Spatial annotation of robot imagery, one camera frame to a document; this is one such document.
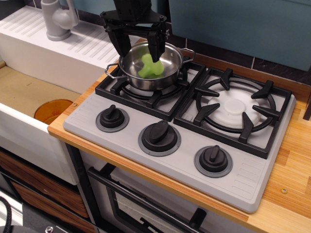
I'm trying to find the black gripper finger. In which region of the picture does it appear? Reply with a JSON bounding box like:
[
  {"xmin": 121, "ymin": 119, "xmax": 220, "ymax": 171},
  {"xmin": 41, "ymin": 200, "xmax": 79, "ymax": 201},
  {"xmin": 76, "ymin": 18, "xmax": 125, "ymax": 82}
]
[
  {"xmin": 108, "ymin": 30, "xmax": 131, "ymax": 57},
  {"xmin": 147, "ymin": 33, "xmax": 167, "ymax": 63}
]

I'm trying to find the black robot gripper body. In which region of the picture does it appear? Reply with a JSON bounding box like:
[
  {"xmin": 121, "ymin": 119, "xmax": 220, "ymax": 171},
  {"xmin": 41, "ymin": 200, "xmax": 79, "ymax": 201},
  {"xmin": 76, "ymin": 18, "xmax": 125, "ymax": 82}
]
[{"xmin": 100, "ymin": 0, "xmax": 170, "ymax": 40}]

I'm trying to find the green plastic broccoli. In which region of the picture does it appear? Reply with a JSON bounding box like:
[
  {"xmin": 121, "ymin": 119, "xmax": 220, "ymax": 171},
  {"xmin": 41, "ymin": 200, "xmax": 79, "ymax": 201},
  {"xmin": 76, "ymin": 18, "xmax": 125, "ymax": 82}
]
[{"xmin": 138, "ymin": 53, "xmax": 164, "ymax": 79}]

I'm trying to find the stainless steel pot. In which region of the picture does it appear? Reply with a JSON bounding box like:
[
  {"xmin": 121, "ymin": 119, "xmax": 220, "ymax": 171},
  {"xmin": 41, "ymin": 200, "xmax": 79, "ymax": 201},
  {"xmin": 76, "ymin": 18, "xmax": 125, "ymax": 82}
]
[{"xmin": 105, "ymin": 42, "xmax": 196, "ymax": 91}]

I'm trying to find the black left stove knob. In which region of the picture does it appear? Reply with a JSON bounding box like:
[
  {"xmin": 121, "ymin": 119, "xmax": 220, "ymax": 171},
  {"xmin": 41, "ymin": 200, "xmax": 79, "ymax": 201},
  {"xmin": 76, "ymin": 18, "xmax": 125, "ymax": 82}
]
[{"xmin": 95, "ymin": 104, "xmax": 130, "ymax": 133}]

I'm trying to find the black stove knob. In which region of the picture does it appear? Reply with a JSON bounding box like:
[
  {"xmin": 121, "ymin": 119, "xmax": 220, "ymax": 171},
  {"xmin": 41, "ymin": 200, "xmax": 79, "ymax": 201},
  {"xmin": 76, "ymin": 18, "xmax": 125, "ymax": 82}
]
[
  {"xmin": 194, "ymin": 145, "xmax": 233, "ymax": 178},
  {"xmin": 138, "ymin": 120, "xmax": 181, "ymax": 157},
  {"xmin": 95, "ymin": 104, "xmax": 130, "ymax": 133}
]

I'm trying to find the black middle stove knob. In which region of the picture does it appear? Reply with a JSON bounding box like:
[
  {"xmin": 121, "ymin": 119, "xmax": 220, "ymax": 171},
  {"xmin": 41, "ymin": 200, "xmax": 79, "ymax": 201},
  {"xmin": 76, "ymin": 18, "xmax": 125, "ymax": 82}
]
[{"xmin": 138, "ymin": 120, "xmax": 181, "ymax": 157}]

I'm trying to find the black right stove knob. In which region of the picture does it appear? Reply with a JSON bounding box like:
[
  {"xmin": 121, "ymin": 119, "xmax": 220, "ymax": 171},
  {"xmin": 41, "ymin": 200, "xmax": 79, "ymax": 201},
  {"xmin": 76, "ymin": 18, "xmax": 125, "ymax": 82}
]
[{"xmin": 194, "ymin": 145, "xmax": 233, "ymax": 178}]

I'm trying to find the grey toy stove top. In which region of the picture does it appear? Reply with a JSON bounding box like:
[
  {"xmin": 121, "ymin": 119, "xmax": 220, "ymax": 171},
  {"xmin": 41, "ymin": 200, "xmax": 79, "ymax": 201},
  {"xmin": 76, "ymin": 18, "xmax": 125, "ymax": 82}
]
[{"xmin": 62, "ymin": 45, "xmax": 297, "ymax": 214}]

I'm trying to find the black left burner grate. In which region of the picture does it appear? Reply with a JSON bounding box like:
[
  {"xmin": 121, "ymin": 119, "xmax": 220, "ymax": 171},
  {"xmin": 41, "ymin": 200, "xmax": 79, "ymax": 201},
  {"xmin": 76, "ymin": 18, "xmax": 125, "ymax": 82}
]
[{"xmin": 95, "ymin": 45, "xmax": 206, "ymax": 122}]

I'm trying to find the black burner grate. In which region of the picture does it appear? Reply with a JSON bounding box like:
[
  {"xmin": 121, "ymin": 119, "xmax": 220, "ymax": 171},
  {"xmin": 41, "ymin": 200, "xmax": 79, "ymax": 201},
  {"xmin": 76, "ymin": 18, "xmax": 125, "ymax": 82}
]
[
  {"xmin": 174, "ymin": 68, "xmax": 296, "ymax": 159},
  {"xmin": 95, "ymin": 45, "xmax": 206, "ymax": 122}
]

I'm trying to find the grey toy faucet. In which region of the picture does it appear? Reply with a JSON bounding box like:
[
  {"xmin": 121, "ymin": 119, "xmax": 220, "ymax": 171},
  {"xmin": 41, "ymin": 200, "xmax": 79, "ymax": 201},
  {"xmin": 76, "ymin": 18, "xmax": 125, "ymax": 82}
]
[{"xmin": 41, "ymin": 0, "xmax": 79, "ymax": 41}]

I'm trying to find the white toy sink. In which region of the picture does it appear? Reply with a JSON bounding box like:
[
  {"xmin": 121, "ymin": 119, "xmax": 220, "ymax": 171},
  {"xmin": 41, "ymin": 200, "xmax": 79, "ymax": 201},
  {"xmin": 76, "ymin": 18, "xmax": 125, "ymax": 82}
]
[{"xmin": 0, "ymin": 6, "xmax": 119, "ymax": 185}]

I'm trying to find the orange sink drain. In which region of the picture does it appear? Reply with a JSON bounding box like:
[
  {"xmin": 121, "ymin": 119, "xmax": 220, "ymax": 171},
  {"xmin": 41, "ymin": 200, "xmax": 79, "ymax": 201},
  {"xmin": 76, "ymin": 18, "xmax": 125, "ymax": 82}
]
[{"xmin": 34, "ymin": 99, "xmax": 73, "ymax": 125}]

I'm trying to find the black right burner grate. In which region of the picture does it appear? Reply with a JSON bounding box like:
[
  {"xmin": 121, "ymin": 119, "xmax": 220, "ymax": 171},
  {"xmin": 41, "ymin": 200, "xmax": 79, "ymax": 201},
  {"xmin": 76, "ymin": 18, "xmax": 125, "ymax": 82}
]
[{"xmin": 174, "ymin": 68, "xmax": 296, "ymax": 159}]

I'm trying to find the toy oven door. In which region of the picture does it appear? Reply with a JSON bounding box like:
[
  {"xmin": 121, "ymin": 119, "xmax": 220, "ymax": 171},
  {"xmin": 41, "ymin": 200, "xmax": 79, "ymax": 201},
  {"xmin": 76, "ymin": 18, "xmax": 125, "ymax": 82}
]
[{"xmin": 83, "ymin": 155, "xmax": 249, "ymax": 233}]

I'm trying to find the wooden drawer front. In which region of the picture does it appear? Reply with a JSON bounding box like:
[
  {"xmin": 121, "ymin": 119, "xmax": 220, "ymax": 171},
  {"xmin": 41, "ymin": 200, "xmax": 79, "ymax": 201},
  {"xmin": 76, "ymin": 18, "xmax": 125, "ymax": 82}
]
[{"xmin": 0, "ymin": 148, "xmax": 96, "ymax": 233}]

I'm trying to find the black oven door handle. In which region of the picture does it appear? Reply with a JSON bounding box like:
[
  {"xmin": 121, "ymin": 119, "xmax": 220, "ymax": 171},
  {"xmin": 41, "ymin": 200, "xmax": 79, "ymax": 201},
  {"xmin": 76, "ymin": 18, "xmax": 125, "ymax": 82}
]
[{"xmin": 87, "ymin": 164, "xmax": 207, "ymax": 233}]

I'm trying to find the black braided cable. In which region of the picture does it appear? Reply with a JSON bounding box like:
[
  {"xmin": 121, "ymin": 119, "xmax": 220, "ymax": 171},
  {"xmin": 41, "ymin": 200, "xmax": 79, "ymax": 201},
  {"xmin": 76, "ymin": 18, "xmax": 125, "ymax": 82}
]
[{"xmin": 0, "ymin": 196, "xmax": 13, "ymax": 233}]

